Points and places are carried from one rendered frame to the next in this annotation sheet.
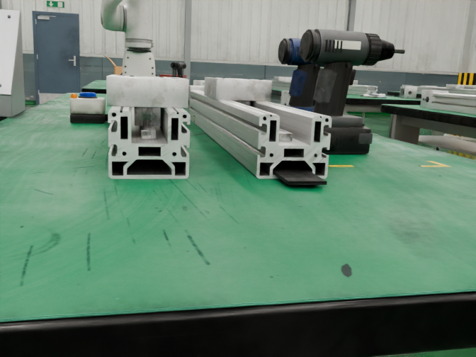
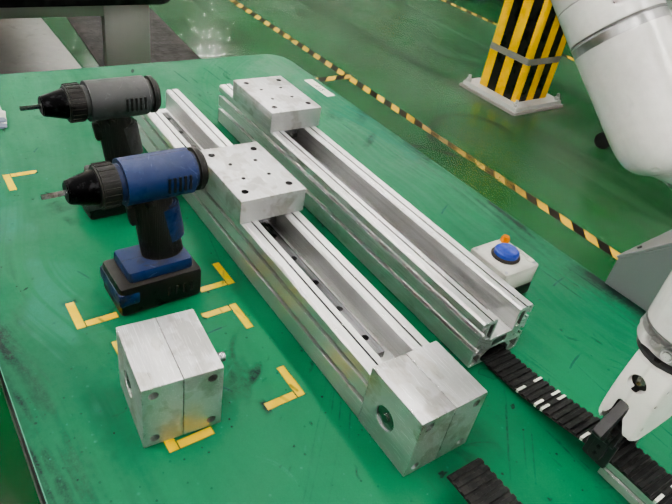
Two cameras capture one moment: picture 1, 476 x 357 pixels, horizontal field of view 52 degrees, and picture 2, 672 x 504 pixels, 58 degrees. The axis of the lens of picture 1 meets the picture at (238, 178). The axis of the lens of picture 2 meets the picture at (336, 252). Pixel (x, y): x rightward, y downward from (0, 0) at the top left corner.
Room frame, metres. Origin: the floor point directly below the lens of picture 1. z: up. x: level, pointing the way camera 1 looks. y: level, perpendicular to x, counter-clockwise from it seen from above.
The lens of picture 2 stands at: (1.85, -0.24, 1.38)
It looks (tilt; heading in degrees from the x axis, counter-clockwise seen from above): 36 degrees down; 152
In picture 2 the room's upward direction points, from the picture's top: 11 degrees clockwise
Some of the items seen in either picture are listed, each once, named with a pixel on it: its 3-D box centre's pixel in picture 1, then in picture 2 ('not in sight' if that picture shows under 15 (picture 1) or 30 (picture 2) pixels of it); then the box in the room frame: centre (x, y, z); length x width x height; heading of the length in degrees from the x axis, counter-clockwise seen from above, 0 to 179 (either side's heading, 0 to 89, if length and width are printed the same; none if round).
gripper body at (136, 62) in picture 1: (139, 65); (654, 379); (1.58, 0.33, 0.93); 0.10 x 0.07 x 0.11; 102
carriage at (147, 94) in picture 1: (146, 98); (275, 108); (0.76, 0.14, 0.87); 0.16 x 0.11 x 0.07; 12
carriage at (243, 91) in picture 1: (235, 95); (248, 187); (1.04, 0.01, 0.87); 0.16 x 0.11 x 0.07; 12
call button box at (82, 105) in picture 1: (91, 109); (496, 270); (1.25, 0.38, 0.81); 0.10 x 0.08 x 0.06; 102
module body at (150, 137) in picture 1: (142, 116); (340, 192); (1.00, 0.20, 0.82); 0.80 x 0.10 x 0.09; 12
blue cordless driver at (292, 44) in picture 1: (319, 88); (129, 233); (1.16, -0.18, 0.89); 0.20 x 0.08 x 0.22; 104
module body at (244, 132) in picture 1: (234, 118); (246, 213); (1.04, 0.01, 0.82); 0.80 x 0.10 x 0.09; 12
